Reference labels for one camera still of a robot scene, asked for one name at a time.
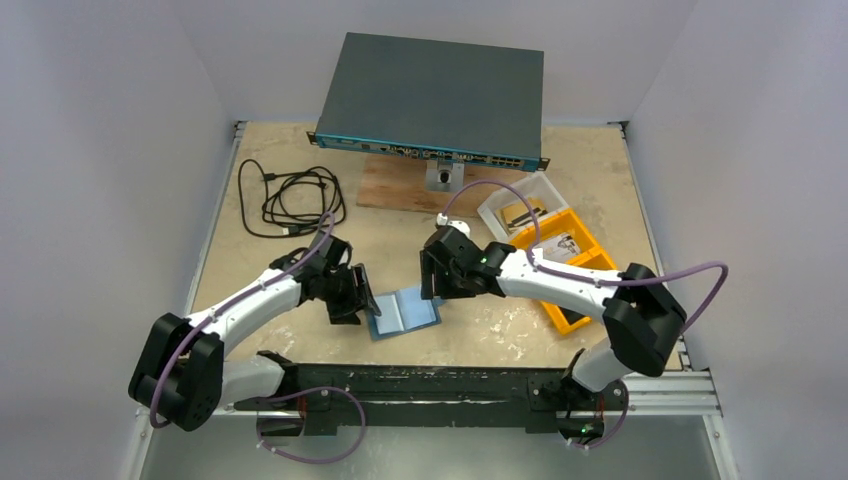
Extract aluminium frame rail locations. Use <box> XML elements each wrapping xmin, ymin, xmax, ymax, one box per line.
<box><xmin>135</xmin><ymin>370</ymin><xmax>723</xmax><ymax>425</ymax></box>

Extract white plastic bin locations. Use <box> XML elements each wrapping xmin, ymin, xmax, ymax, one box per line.
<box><xmin>477</xmin><ymin>172</ymin><xmax>570</xmax><ymax>242</ymax></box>

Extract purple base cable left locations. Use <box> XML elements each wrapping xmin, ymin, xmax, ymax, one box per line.
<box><xmin>254</xmin><ymin>385</ymin><xmax>369</xmax><ymax>465</ymax></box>

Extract yellow bin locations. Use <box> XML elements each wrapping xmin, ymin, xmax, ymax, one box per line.
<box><xmin>496</xmin><ymin>203</ymin><xmax>599</xmax><ymax>264</ymax></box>
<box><xmin>540</xmin><ymin>247</ymin><xmax>618</xmax><ymax>335</ymax></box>

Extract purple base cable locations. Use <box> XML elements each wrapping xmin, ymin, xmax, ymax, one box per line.
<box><xmin>566</xmin><ymin>384</ymin><xmax>631</xmax><ymax>452</ymax></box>
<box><xmin>254</xmin><ymin>385</ymin><xmax>369</xmax><ymax>465</ymax></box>

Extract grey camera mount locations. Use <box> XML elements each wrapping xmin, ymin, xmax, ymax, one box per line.
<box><xmin>425</xmin><ymin>160</ymin><xmax>465</xmax><ymax>193</ymax></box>

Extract wooden board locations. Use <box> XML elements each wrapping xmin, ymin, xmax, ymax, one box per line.
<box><xmin>356</xmin><ymin>155</ymin><xmax>529</xmax><ymax>217</ymax></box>

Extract blue card holder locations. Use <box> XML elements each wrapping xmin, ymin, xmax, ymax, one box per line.
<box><xmin>366</xmin><ymin>286</ymin><xmax>445</xmax><ymax>341</ymax></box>

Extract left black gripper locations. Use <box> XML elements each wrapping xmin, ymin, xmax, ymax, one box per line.
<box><xmin>320</xmin><ymin>263</ymin><xmax>379</xmax><ymax>324</ymax></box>

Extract grey network switch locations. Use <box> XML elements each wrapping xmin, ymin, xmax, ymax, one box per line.
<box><xmin>307</xmin><ymin>32</ymin><xmax>550</xmax><ymax>172</ymax></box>

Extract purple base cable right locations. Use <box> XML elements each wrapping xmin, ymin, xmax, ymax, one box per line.
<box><xmin>566</xmin><ymin>384</ymin><xmax>631</xmax><ymax>452</ymax></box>

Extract black coiled cable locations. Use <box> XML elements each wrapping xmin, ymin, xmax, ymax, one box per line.
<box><xmin>237</xmin><ymin>158</ymin><xmax>347</xmax><ymax>240</ymax></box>

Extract gold cards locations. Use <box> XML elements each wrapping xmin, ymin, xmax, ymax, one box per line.
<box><xmin>498</xmin><ymin>197</ymin><xmax>548</xmax><ymax>232</ymax></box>

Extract yellow bin front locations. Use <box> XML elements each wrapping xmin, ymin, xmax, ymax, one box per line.
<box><xmin>540</xmin><ymin>247</ymin><xmax>618</xmax><ymax>335</ymax></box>

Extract yellow bin middle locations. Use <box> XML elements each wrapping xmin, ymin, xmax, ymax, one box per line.
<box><xmin>496</xmin><ymin>203</ymin><xmax>599</xmax><ymax>264</ymax></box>

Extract silver items in bin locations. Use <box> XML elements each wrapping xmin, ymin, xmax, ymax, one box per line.
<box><xmin>538</xmin><ymin>232</ymin><xmax>582</xmax><ymax>263</ymax></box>

